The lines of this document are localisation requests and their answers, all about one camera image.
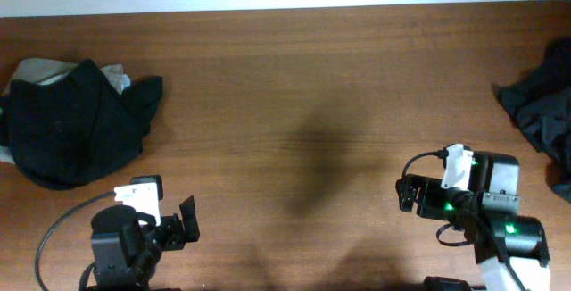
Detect black shorts with patterned waistband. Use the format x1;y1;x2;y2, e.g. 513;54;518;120
1;60;163;190

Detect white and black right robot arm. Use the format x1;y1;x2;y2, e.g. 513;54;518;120
395;144;550;291

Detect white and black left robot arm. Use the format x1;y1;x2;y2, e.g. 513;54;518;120
79;195;200;290

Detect dark clothes pile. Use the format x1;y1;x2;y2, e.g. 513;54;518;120
494;37;570;201

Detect folded beige shorts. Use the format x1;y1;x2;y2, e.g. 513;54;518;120
9;58;130;141

